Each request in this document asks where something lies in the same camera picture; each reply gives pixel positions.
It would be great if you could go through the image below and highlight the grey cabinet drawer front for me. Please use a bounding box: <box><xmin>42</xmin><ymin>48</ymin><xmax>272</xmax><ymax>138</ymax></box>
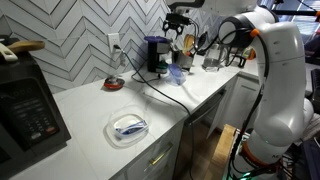
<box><xmin>109</xmin><ymin>123</ymin><xmax>183</xmax><ymax>180</ymax></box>

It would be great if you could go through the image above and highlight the clear glass pitcher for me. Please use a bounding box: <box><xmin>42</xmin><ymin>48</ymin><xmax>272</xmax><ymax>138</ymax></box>
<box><xmin>202</xmin><ymin>44</ymin><xmax>227</xmax><ymax>72</ymax></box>

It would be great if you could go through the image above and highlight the clear container with blue lid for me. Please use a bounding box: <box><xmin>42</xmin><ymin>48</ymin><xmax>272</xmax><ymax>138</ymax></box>
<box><xmin>166</xmin><ymin>64</ymin><xmax>186</xmax><ymax>86</ymax></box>

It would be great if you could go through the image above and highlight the long black power cable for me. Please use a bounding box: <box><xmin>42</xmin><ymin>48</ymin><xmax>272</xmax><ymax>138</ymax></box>
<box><xmin>114</xmin><ymin>44</ymin><xmax>196</xmax><ymax>180</ymax></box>

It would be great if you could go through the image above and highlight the red round jar lid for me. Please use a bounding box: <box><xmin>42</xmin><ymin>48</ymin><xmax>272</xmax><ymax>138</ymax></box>
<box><xmin>103</xmin><ymin>77</ymin><xmax>125</xmax><ymax>90</ymax></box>

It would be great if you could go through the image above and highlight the stainless dishwasher handle bar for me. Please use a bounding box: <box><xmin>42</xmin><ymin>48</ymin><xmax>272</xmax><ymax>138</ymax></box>
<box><xmin>185</xmin><ymin>89</ymin><xmax>226</xmax><ymax>127</ymax></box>

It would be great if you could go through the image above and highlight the blue plastic lid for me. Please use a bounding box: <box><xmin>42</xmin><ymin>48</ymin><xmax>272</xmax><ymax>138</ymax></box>
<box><xmin>144</xmin><ymin>36</ymin><xmax>170</xmax><ymax>43</ymax></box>

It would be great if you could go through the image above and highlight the brass drawer handle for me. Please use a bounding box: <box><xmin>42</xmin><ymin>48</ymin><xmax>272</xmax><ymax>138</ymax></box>
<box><xmin>149</xmin><ymin>142</ymin><xmax>173</xmax><ymax>166</ymax></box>

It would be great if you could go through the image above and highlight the black coffee maker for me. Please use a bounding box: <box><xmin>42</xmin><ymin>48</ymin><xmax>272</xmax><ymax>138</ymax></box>
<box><xmin>147</xmin><ymin>40</ymin><xmax>171</xmax><ymax>74</ymax></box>

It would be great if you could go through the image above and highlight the black microwave oven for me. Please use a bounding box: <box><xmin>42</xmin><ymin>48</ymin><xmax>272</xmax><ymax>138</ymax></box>
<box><xmin>0</xmin><ymin>36</ymin><xmax>72</xmax><ymax>180</ymax></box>

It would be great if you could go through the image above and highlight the clear plastic lunch box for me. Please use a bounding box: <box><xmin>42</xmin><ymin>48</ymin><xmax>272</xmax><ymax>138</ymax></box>
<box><xmin>103</xmin><ymin>105</ymin><xmax>152</xmax><ymax>149</ymax></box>

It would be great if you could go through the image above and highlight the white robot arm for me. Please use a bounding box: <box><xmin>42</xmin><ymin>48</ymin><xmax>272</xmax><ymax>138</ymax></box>
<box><xmin>165</xmin><ymin>0</ymin><xmax>313</xmax><ymax>167</ymax></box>

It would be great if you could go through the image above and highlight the metal utensil holder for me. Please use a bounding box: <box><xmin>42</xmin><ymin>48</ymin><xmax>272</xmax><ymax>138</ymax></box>
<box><xmin>172</xmin><ymin>51</ymin><xmax>194</xmax><ymax>71</ymax></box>

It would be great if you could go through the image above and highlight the white wall outlet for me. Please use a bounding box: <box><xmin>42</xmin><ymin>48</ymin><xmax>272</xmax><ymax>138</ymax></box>
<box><xmin>107</xmin><ymin>33</ymin><xmax>120</xmax><ymax>54</ymax></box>

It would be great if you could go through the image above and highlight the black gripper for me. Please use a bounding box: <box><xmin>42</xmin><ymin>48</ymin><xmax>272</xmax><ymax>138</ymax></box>
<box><xmin>162</xmin><ymin>13</ymin><xmax>191</xmax><ymax>35</ymax></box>

